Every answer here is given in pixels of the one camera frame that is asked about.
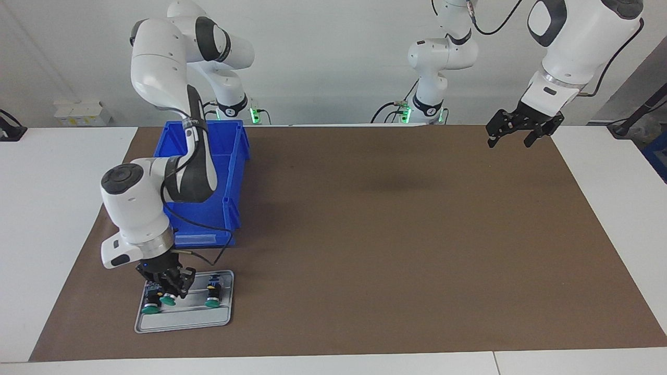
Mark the black clamp mount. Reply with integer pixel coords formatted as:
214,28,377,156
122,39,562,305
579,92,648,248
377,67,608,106
0,109,28,142

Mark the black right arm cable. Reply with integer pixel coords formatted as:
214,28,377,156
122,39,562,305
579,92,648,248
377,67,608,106
160,117,233,265

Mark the grey metal tray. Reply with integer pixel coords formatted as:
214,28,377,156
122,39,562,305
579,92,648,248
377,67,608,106
134,270,235,334

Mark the blue crate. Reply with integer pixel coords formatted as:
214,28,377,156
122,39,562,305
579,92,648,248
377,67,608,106
642,130,667,184

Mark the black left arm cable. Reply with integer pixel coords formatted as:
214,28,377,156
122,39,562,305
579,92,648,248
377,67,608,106
466,0,647,97

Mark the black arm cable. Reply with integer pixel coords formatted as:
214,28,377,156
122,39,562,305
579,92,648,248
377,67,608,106
160,117,233,265
466,0,647,97

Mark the blue plastic storage bin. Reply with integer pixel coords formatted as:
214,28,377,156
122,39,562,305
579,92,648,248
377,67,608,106
154,120,251,247

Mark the white box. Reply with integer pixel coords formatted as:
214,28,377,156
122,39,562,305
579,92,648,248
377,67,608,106
54,101,113,127

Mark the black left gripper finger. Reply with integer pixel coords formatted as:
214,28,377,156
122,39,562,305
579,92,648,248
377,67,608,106
486,108,521,149
523,112,565,148

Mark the black base cable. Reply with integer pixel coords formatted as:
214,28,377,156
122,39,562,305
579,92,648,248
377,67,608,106
370,78,420,124

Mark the brown table mat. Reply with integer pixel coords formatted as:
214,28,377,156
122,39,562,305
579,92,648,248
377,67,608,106
29,124,667,363

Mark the black stand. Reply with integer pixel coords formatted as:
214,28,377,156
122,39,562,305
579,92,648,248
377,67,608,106
607,83,667,139

